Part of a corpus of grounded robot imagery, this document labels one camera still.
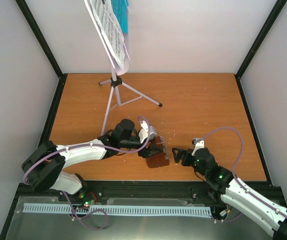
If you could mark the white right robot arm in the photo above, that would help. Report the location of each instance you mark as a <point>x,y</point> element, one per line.
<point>231,190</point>

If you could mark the brown wooden metronome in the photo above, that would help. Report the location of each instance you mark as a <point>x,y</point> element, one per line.
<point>158,160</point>

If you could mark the white sheet music pages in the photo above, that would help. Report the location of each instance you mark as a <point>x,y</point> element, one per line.
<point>114,41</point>

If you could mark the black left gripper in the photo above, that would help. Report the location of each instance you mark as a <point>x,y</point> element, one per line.
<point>145,151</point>

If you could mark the light blue cable duct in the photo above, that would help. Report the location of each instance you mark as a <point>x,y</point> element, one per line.
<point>120,210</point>

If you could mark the black aluminium frame rail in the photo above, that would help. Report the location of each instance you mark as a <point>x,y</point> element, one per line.
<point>193,192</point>

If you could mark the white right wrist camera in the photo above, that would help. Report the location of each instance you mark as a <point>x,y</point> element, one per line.
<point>198,143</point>

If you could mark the clear plastic metronome cover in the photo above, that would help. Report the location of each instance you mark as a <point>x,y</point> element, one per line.
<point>164,147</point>

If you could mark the teal folder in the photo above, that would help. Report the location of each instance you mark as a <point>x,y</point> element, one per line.
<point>120,9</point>

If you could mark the white tripod music stand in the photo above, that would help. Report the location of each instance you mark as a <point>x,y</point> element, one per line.
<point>114,98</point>

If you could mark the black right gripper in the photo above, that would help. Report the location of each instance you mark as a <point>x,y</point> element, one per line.
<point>187,154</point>

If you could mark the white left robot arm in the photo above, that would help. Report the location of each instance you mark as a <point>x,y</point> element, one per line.
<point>44,168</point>

